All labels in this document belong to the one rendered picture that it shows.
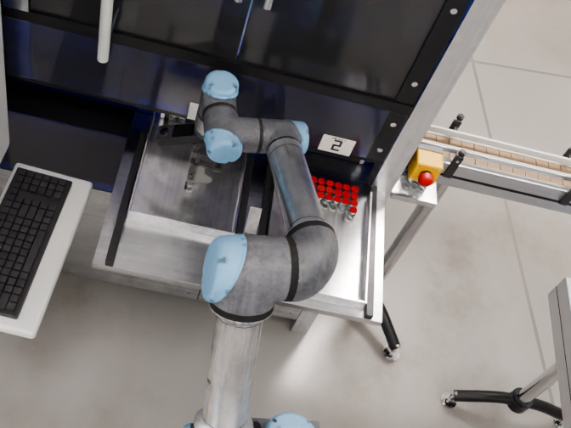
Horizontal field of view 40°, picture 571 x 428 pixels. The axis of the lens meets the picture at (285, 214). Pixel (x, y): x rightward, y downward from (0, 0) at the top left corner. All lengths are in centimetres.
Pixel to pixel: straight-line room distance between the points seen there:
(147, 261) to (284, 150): 47
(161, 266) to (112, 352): 90
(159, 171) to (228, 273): 75
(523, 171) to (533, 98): 179
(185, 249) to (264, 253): 60
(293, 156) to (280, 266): 32
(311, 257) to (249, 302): 13
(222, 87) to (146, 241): 44
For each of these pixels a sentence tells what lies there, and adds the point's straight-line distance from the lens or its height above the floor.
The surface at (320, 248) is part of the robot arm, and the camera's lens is 137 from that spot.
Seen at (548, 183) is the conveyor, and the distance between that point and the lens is 236.
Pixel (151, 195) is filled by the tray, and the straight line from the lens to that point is 197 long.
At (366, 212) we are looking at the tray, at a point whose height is 89.
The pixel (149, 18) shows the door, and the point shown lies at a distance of 181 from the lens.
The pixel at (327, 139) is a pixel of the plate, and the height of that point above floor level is 103.
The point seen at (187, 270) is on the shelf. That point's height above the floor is 88.
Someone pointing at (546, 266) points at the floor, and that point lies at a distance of 348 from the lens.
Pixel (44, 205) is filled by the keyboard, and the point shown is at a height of 83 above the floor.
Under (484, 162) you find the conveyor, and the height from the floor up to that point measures 93.
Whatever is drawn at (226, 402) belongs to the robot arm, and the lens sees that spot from 149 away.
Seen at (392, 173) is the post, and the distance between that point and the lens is 209.
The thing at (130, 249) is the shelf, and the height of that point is 88.
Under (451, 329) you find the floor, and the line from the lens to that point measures 310.
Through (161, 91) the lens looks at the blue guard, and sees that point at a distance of 195.
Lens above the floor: 248
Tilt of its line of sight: 53 degrees down
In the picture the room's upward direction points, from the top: 23 degrees clockwise
